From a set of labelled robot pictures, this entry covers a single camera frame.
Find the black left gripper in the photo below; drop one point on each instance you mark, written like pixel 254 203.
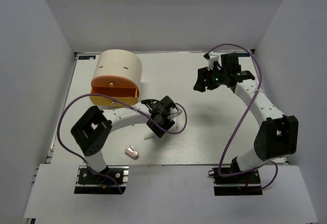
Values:
pixel 158 131

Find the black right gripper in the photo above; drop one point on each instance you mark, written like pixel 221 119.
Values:
pixel 204 74

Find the beige orange drawer container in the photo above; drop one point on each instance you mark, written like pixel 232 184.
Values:
pixel 118 74

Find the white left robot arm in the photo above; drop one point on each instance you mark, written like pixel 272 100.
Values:
pixel 93 128

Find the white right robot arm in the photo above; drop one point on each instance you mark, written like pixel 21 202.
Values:
pixel 277 135

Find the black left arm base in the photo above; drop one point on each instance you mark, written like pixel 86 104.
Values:
pixel 89 183

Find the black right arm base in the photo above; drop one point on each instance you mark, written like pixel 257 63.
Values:
pixel 248 184

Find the blue right corner label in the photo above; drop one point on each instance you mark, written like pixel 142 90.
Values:
pixel 243 55

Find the blue corner label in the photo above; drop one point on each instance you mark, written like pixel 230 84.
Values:
pixel 87 57
pixel 243 55

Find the pink white eraser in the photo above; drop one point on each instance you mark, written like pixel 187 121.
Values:
pixel 132 152

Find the blue left corner label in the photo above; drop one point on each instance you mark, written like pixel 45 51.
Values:
pixel 87 57

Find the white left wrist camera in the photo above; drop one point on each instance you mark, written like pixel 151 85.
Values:
pixel 175 112

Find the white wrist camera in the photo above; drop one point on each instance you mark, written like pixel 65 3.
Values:
pixel 175 112
pixel 213 60

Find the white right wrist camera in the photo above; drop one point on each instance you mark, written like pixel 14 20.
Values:
pixel 213 60

